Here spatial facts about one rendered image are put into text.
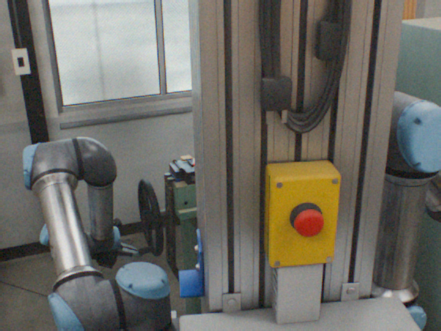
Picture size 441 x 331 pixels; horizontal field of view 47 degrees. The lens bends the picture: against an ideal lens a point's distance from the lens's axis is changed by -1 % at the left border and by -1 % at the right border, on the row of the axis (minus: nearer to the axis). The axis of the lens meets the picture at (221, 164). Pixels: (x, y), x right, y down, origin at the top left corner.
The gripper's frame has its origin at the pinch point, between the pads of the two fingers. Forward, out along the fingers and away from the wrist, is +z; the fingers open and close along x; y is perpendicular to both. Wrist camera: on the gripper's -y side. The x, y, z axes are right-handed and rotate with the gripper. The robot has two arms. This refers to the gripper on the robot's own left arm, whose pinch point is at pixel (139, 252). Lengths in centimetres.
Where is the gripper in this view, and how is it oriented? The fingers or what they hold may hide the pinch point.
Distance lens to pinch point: 190.3
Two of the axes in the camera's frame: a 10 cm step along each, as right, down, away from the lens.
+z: 8.1, 3.2, 4.9
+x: 3.7, 3.6, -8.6
